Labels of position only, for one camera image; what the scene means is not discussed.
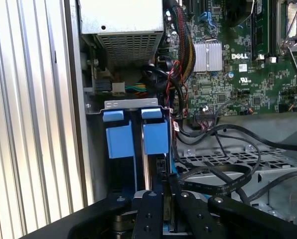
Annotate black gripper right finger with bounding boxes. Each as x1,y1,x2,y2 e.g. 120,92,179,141
173,191,297,239

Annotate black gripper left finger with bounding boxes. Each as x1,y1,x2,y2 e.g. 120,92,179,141
18,190,164,239

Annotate black SATA wire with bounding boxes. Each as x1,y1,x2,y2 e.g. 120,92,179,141
167,163,253,200

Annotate hard disk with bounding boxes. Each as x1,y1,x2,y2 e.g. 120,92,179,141
105,119,177,200
102,107,162,123

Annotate perforated metal drive cage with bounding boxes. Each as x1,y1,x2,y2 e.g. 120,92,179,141
175,146,297,220

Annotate green Dell motherboard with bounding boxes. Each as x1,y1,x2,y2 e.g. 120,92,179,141
158,0,297,130

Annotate dark grey PC case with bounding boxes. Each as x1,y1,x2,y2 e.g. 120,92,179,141
62,0,297,217

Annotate silver finned chipset heatsink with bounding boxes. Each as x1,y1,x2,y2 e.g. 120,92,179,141
193,41,223,73

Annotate green RAM stick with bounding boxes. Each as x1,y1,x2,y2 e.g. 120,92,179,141
251,0,267,59

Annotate CPU socket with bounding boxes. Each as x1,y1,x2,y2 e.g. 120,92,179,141
278,0,297,40

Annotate thin metal locking lever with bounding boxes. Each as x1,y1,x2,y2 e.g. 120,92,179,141
282,0,297,49

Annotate silver power supply unit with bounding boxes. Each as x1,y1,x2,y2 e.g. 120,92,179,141
80,0,165,67

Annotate black round cable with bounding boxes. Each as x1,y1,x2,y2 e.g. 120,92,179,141
243,169,297,207

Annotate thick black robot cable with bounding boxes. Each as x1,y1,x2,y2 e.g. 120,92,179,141
177,124,297,154

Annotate braided yellow black wire bundle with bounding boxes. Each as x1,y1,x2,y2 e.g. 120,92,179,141
172,4,197,83

